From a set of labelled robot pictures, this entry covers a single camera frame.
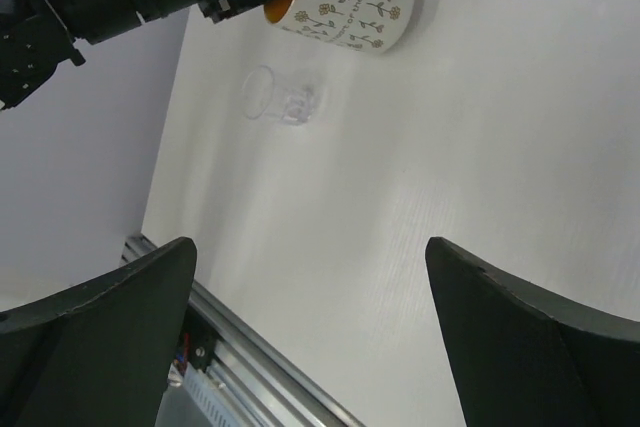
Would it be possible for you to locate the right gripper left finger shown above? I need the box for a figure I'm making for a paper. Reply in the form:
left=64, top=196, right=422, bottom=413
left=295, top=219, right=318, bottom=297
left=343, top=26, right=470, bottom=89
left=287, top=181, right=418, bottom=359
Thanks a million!
left=1, top=237, right=196, bottom=426

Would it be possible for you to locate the perforated cable duct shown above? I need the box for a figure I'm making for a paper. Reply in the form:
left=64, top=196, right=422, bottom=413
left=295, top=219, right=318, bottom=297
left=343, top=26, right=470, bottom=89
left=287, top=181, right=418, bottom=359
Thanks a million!
left=155, top=366, right=259, bottom=426

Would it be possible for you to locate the aluminium mounting rail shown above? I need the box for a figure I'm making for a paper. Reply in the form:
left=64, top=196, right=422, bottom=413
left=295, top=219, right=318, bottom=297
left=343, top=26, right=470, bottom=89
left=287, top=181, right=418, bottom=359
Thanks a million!
left=121, top=232, right=381, bottom=427

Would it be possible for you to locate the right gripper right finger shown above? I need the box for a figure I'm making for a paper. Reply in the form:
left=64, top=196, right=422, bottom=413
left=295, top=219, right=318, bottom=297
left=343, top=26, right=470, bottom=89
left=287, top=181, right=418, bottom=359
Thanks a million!
left=425, top=237, right=639, bottom=426

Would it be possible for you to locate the clear glass cup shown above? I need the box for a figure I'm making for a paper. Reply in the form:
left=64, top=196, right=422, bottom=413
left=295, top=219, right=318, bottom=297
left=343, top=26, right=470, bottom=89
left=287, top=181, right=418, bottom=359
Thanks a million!
left=239, top=65, right=329, bottom=126

